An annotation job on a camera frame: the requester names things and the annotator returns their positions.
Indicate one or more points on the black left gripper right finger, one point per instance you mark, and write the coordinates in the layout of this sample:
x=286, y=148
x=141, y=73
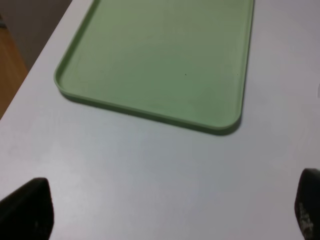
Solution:
x=307, y=204

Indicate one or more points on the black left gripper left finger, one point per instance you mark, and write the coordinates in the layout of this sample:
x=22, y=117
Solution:
x=28, y=212

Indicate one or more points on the green plastic tray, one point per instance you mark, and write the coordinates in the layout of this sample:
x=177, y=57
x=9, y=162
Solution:
x=179, y=62

